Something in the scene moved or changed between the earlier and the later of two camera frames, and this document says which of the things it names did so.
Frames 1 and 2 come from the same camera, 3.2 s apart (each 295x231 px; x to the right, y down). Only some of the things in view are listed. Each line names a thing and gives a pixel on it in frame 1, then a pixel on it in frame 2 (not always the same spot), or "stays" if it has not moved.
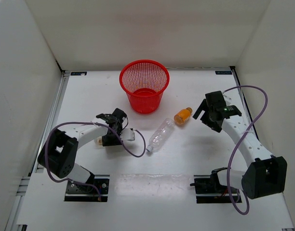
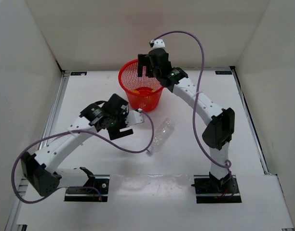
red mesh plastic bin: x=145 y=81 stays
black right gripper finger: x=202 y=105 -> x=143 y=59
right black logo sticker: x=223 y=72 stays
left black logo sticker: x=77 y=73 stays
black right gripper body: x=206 y=118 -> x=154 y=73
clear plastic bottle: x=160 y=135 stays
